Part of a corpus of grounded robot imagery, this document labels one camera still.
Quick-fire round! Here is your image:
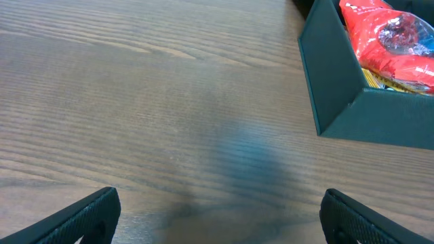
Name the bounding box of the yellow snack bag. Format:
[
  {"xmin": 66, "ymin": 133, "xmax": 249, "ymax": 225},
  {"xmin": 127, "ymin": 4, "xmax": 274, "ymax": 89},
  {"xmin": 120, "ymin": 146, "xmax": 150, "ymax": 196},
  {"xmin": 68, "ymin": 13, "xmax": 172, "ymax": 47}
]
[{"xmin": 361, "ymin": 68, "xmax": 429, "ymax": 96}]

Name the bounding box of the red snack bag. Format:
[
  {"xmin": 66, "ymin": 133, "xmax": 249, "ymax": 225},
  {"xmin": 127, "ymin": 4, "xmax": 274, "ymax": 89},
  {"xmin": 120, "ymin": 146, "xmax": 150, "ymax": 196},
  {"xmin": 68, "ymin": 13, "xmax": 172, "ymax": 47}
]
[{"xmin": 339, "ymin": 0, "xmax": 433, "ymax": 94}]

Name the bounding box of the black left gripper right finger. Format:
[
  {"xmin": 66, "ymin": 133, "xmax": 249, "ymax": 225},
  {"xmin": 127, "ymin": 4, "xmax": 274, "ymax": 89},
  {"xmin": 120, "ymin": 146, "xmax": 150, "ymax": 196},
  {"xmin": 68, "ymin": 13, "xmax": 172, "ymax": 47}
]
[{"xmin": 319, "ymin": 188, "xmax": 433, "ymax": 244}]

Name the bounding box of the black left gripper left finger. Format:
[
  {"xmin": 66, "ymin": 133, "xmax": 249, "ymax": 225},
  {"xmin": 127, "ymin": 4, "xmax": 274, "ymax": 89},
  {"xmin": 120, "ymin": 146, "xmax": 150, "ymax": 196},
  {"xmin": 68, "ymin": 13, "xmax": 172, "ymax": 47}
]
[{"xmin": 1, "ymin": 187, "xmax": 121, "ymax": 244}]

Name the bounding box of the dark green box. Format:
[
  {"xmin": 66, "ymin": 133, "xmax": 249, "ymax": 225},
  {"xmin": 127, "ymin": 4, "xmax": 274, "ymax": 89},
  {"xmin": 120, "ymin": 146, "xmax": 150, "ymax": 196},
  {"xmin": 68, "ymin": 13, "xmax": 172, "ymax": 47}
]
[{"xmin": 298, "ymin": 0, "xmax": 433, "ymax": 149}]

